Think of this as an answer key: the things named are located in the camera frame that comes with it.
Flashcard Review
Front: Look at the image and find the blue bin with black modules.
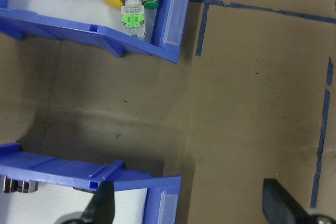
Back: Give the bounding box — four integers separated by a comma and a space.
0, 142, 182, 224

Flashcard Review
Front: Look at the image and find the blue bin with coloured pushbuttons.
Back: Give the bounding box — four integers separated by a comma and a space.
0, 0, 196, 65

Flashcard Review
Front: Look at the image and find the pushbutton with green contact block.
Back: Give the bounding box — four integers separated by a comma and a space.
120, 0, 146, 40

